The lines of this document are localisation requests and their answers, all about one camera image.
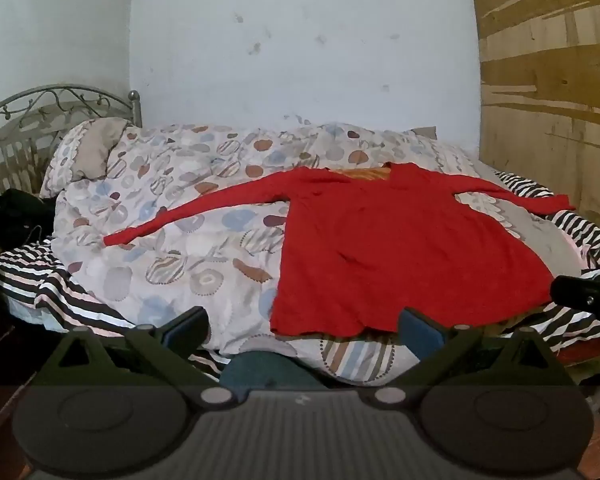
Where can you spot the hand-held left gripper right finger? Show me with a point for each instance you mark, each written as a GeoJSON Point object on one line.
{"type": "Point", "coordinates": [417, 332]}

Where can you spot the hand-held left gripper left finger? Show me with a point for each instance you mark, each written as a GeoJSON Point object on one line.
{"type": "Point", "coordinates": [187, 331]}

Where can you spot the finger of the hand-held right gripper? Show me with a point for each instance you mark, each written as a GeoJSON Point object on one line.
{"type": "Point", "coordinates": [585, 291]}

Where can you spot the red sweater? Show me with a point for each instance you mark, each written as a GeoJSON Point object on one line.
{"type": "Point", "coordinates": [405, 250]}

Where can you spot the pile of dark clothes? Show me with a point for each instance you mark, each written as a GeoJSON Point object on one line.
{"type": "Point", "coordinates": [15, 215]}

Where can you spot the teal cloth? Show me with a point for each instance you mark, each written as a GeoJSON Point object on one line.
{"type": "Point", "coordinates": [265, 372]}

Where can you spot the circle print comforter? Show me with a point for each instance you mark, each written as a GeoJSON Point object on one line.
{"type": "Point", "coordinates": [195, 240]}

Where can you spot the striped bedsheet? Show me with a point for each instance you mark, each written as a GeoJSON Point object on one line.
{"type": "Point", "coordinates": [75, 305]}

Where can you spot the orange striped cloth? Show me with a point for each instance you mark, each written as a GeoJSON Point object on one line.
{"type": "Point", "coordinates": [367, 174]}

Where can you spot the beige pillow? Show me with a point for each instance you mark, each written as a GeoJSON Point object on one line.
{"type": "Point", "coordinates": [95, 152]}

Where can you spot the plywood board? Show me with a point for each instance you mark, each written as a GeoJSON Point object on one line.
{"type": "Point", "coordinates": [555, 85]}

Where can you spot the metal bed headboard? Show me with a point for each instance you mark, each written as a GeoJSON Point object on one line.
{"type": "Point", "coordinates": [25, 110]}

